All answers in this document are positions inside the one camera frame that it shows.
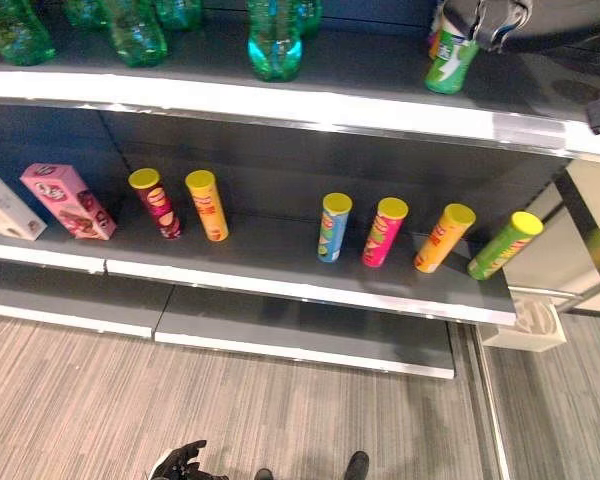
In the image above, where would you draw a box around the green plastic soda bottle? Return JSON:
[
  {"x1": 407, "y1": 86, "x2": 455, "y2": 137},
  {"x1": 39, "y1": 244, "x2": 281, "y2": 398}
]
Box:
[
  {"x1": 153, "y1": 0, "x2": 204, "y2": 32},
  {"x1": 246, "y1": 0, "x2": 305, "y2": 84},
  {"x1": 62, "y1": 0, "x2": 112, "y2": 29},
  {"x1": 101, "y1": 0, "x2": 169, "y2": 69},
  {"x1": 299, "y1": 0, "x2": 324, "y2": 40},
  {"x1": 0, "y1": 0, "x2": 58, "y2": 67}
]

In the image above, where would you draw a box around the white base block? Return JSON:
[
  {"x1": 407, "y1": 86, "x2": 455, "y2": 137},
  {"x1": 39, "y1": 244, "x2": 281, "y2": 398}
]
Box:
[{"x1": 481, "y1": 294, "x2": 567, "y2": 350}]

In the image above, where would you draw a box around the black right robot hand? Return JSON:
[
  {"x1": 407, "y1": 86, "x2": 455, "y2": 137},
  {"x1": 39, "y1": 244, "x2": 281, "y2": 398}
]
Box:
[{"x1": 439, "y1": 0, "x2": 485, "y2": 42}]

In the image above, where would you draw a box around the green white label bottle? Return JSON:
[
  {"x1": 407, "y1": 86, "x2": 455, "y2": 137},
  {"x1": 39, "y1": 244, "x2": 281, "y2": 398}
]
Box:
[{"x1": 423, "y1": 14, "x2": 481, "y2": 96}]

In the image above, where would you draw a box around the black frame post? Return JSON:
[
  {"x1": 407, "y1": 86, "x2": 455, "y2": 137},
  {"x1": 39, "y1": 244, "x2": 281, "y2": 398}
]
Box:
[{"x1": 553, "y1": 169, "x2": 600, "y2": 321}]

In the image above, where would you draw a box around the metal horizontal bar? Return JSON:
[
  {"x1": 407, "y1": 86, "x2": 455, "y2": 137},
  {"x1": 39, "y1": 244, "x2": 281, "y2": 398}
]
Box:
[{"x1": 507, "y1": 286, "x2": 600, "y2": 302}]

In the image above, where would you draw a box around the blue chips can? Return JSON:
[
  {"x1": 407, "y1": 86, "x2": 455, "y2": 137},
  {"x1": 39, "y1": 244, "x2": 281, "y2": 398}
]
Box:
[{"x1": 316, "y1": 192, "x2": 354, "y2": 265}]

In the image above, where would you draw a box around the pink snack box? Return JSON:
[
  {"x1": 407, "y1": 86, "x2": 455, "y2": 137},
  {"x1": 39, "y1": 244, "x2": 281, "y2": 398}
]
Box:
[{"x1": 19, "y1": 162, "x2": 118, "y2": 242}]

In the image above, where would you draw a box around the orange yellow bottle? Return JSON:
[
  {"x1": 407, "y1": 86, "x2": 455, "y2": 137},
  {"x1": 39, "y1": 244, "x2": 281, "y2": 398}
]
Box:
[{"x1": 427, "y1": 0, "x2": 445, "y2": 61}]

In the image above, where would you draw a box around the grey shelf board with bottles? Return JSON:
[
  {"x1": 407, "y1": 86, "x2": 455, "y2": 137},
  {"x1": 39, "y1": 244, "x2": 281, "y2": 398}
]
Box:
[{"x1": 0, "y1": 9, "x2": 600, "y2": 160}]

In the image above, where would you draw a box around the grey shelf board with cans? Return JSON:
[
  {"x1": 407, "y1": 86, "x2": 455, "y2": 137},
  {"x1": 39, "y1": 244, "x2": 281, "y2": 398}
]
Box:
[{"x1": 0, "y1": 199, "x2": 519, "y2": 327}]

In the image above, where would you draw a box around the green chips can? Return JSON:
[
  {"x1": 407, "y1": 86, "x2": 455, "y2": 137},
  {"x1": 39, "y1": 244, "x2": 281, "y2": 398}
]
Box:
[{"x1": 466, "y1": 210, "x2": 546, "y2": 282}]

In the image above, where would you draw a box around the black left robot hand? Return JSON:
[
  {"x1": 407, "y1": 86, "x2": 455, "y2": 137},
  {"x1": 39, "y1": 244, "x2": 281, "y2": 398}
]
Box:
[{"x1": 147, "y1": 439, "x2": 230, "y2": 480}]

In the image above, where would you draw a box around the metal floor rail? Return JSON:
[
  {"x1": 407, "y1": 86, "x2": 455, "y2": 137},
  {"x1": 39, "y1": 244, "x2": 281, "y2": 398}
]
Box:
[{"x1": 467, "y1": 323, "x2": 512, "y2": 480}]

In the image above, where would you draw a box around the grey shelf base board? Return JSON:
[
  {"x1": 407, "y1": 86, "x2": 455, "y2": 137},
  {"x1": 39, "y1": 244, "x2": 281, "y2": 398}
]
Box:
[{"x1": 0, "y1": 259, "x2": 456, "y2": 380}]

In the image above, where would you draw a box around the maroon chips can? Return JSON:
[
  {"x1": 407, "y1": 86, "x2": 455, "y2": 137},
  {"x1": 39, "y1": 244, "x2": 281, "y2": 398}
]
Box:
[{"x1": 127, "y1": 167, "x2": 184, "y2": 240}]

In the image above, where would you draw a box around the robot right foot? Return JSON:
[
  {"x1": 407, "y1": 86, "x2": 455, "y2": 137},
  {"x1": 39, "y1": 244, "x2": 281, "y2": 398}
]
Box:
[{"x1": 343, "y1": 450, "x2": 371, "y2": 480}]

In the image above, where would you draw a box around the white snack box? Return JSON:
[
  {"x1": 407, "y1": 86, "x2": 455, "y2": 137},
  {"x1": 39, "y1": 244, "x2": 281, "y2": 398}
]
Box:
[{"x1": 0, "y1": 158, "x2": 48, "y2": 243}]

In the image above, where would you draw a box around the orange chips can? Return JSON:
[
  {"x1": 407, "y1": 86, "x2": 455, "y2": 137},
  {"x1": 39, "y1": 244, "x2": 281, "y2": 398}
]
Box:
[
  {"x1": 413, "y1": 202, "x2": 478, "y2": 275},
  {"x1": 184, "y1": 169, "x2": 231, "y2": 244}
]

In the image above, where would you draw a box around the pink chips can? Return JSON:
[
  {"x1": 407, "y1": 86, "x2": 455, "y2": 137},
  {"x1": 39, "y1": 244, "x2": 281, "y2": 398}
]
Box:
[{"x1": 361, "y1": 196, "x2": 410, "y2": 269}]

